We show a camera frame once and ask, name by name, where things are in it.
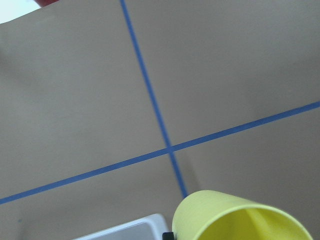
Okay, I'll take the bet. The yellow plastic cup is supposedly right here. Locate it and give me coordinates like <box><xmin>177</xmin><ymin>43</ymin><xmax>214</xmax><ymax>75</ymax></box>
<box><xmin>172</xmin><ymin>190</ymin><xmax>312</xmax><ymax>240</ymax></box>

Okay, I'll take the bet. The translucent white storage box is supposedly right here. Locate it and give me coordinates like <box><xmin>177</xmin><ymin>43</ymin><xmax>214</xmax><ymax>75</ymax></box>
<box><xmin>76</xmin><ymin>213</ymin><xmax>169</xmax><ymax>240</ymax></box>

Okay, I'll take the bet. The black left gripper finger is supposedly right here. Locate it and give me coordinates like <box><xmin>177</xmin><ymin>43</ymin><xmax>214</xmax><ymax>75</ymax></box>
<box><xmin>162</xmin><ymin>232</ymin><xmax>175</xmax><ymax>240</ymax></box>

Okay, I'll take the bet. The red cylinder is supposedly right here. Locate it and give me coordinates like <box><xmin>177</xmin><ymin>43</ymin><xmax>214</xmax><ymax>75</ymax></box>
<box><xmin>34</xmin><ymin>0</ymin><xmax>59</xmax><ymax>8</ymax></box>

